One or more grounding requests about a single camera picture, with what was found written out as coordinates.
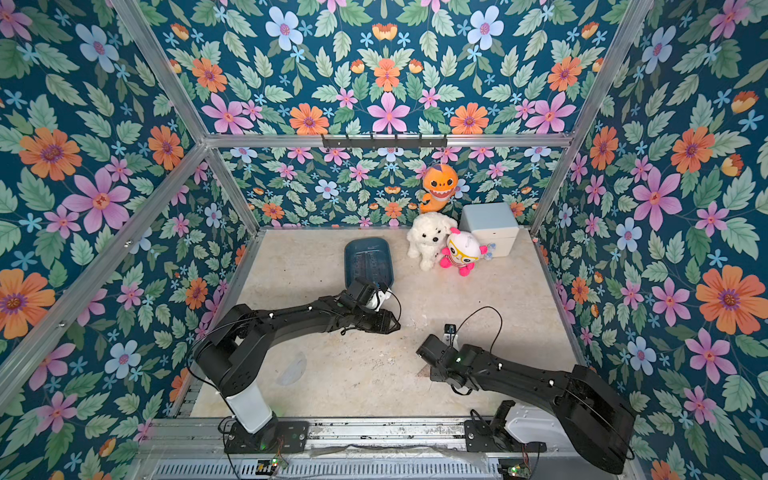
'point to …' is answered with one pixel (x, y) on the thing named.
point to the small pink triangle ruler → (425, 371)
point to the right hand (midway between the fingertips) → (440, 368)
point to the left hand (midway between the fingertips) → (399, 324)
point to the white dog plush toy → (428, 236)
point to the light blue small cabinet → (491, 223)
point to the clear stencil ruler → (374, 266)
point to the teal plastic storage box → (367, 244)
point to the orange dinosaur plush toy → (441, 180)
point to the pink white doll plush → (462, 252)
